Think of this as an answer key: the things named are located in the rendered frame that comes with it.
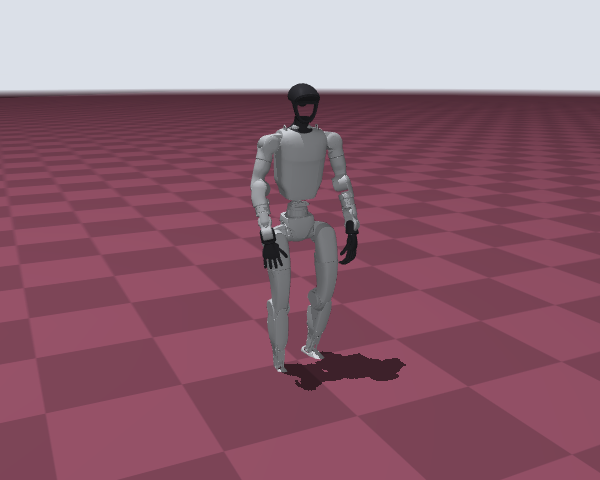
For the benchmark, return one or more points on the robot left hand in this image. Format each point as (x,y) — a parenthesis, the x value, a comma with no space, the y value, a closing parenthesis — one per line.
(351,245)

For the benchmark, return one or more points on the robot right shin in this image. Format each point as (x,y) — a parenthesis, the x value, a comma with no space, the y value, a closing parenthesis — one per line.
(278,333)

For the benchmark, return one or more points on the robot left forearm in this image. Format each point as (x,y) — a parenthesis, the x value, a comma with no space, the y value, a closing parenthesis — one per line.
(348,205)

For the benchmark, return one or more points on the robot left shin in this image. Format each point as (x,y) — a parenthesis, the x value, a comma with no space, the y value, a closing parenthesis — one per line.
(316,320)

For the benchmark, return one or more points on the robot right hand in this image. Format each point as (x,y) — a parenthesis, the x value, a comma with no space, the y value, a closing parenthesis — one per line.
(271,251)

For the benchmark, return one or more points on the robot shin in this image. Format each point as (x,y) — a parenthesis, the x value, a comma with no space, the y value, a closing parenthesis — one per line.
(278,333)
(316,320)

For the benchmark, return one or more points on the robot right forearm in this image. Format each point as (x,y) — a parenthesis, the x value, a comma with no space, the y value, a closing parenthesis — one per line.
(261,205)

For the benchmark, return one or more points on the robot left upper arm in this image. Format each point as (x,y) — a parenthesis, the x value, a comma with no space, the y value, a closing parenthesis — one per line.
(337,160)

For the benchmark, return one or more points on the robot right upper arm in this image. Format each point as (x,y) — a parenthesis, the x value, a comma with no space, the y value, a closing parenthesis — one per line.
(266,146)

